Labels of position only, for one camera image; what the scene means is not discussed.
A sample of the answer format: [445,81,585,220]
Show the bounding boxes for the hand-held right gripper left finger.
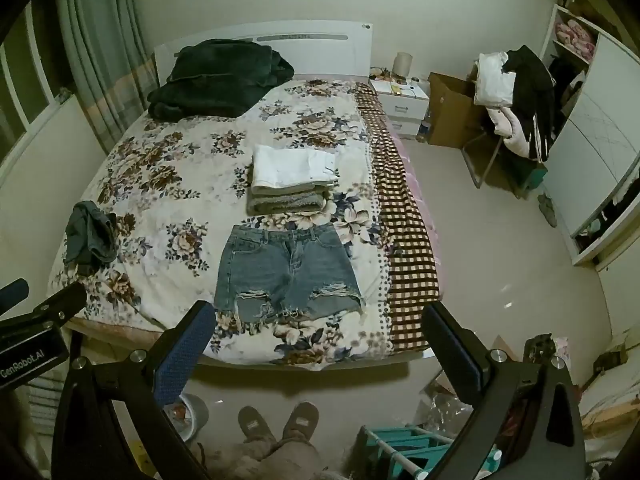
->
[50,300,217,480]

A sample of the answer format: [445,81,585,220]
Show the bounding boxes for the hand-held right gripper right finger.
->
[424,301,587,480]

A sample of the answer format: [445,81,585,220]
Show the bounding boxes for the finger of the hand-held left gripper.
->
[0,283,89,333]
[0,278,31,313]

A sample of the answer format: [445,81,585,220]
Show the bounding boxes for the blue denim shorts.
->
[214,224,367,335]

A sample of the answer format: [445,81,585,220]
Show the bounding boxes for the crumpled dark grey pants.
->
[63,200,119,277]

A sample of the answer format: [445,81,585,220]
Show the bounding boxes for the folded grey pants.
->
[246,184,331,215]

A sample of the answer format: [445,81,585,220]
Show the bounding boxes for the folded white pants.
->
[251,144,337,194]

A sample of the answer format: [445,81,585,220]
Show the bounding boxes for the clear plastic bag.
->
[409,370,477,433]

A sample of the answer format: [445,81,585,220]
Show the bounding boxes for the white bucket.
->
[164,392,210,444]

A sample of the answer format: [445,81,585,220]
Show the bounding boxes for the grey slipper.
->
[237,406,274,444]
[282,402,321,441]

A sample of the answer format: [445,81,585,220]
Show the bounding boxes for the teal storage rack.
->
[357,425,503,480]

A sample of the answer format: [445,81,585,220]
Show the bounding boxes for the person's beige trouser legs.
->
[202,435,327,480]

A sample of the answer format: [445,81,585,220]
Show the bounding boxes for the brown checked bed sheet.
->
[354,81,444,354]

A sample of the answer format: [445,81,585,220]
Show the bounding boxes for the floral duvet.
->
[46,76,397,372]

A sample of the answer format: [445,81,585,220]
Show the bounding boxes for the white framed window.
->
[0,10,68,173]

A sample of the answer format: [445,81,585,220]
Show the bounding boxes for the pale pink garment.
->
[486,106,532,159]

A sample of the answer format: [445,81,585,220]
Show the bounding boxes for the brown cardboard box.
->
[426,72,490,149]

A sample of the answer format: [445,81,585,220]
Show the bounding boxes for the green striped curtain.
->
[54,0,157,155]

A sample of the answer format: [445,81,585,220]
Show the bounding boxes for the white wardrobe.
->
[539,4,640,267]

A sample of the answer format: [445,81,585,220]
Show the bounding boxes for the white nightstand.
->
[369,76,431,137]

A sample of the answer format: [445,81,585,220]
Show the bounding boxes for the black jacket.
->
[502,44,559,164]

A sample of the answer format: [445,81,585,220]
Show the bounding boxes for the dark green fleece blanket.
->
[147,38,295,122]

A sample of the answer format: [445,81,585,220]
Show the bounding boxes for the white cloth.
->
[473,52,517,108]

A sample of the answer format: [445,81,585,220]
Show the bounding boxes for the white bed headboard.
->
[152,20,374,87]

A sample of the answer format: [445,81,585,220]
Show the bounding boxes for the pink folded bedding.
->
[554,19,597,59]

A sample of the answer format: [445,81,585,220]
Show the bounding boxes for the metal frame chair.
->
[461,127,537,200]

